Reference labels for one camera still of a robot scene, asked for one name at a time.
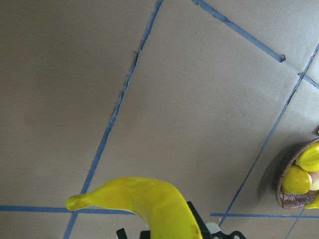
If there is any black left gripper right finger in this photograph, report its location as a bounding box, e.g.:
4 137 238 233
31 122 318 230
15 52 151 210
141 201 244 239

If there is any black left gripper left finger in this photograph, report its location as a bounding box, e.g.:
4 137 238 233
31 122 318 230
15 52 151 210
116 228 128 239

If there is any yellow banana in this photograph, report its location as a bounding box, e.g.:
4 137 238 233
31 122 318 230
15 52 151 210
66 177 203 239
304 194 319 210

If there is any brown wicker basket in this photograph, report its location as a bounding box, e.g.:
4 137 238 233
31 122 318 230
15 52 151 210
274 138 319 210

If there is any yellow lemon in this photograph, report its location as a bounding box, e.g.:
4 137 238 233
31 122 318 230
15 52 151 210
281 165 312 195

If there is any pink peach fruit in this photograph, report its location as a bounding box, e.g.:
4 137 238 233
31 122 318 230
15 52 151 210
309 171 319 191

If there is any yellow star fruit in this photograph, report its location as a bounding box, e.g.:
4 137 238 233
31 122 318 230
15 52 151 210
295 142 319 172

